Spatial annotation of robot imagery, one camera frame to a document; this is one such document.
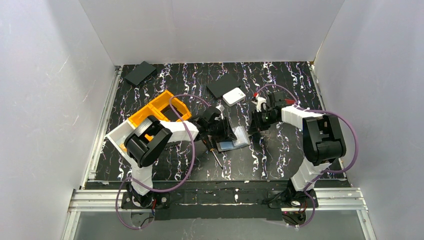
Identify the white rectangular box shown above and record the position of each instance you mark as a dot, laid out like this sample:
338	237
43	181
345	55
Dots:
234	96

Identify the black card in bin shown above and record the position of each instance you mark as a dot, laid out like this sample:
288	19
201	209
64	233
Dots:
171	115

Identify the black flat pad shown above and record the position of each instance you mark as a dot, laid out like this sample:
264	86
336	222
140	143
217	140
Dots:
140	74

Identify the black flat box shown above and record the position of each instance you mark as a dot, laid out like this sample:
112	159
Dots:
222	85

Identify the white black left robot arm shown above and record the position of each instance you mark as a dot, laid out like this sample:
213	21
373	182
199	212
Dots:
141	182

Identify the black screwdriver bit strip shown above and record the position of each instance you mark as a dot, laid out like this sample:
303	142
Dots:
172	145

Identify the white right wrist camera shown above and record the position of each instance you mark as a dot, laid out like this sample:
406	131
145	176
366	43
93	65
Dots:
260	102

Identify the yellow plastic bin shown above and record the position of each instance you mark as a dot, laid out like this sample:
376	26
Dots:
159	112

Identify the white plastic bin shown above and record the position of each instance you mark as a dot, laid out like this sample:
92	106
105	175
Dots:
118	135

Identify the yellow black screwdriver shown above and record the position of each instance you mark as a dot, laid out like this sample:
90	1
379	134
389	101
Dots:
215	155

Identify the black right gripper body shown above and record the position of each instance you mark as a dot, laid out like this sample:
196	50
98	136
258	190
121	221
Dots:
257	122

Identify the red leather card holder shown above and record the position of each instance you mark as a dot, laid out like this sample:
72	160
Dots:
289	102

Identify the aluminium left side rail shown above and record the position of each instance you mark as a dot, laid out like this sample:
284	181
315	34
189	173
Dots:
90	171

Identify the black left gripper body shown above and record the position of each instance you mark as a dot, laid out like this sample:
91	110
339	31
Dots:
222	129

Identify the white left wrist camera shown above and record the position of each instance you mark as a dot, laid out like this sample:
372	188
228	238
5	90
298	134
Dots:
220	108

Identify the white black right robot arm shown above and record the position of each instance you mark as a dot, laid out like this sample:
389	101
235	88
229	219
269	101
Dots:
323	140

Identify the aluminium front rail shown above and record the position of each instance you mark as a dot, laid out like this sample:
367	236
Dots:
109	200

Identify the aluminium rail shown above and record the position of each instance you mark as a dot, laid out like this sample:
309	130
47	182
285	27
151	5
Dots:
90	171
109	200

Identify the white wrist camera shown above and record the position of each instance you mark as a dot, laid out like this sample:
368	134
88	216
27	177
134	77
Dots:
220	108
260	102

